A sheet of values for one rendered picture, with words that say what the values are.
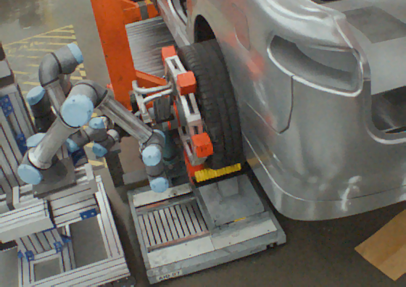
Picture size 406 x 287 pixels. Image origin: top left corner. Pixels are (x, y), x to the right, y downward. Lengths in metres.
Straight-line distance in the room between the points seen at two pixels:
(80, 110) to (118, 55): 1.00
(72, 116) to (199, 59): 0.71
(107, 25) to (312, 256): 1.76
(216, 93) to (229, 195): 0.84
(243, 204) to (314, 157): 1.22
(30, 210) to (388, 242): 1.98
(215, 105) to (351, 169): 0.77
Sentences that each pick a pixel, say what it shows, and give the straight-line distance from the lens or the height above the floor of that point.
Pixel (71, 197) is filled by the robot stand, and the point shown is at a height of 0.70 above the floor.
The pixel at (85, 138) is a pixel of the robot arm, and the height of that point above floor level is 0.92.
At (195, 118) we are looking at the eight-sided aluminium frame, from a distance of 2.12.
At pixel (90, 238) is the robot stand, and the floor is 0.21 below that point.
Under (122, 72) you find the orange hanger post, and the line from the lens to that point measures 2.77.
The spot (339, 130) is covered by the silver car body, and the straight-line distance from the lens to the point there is 1.48.
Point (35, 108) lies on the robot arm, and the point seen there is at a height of 0.97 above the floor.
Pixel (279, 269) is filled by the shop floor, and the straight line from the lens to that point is 2.67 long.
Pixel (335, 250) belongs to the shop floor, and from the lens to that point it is 2.76.
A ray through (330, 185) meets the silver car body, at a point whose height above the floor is 1.01.
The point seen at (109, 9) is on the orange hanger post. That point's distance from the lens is 2.62.
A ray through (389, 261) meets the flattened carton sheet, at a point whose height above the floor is 0.01.
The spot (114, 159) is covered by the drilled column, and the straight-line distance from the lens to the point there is 3.23.
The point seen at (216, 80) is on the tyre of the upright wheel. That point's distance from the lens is 2.12.
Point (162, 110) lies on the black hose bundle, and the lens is 2.14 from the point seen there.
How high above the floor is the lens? 2.12
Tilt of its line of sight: 35 degrees down
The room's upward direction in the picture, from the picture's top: 9 degrees counter-clockwise
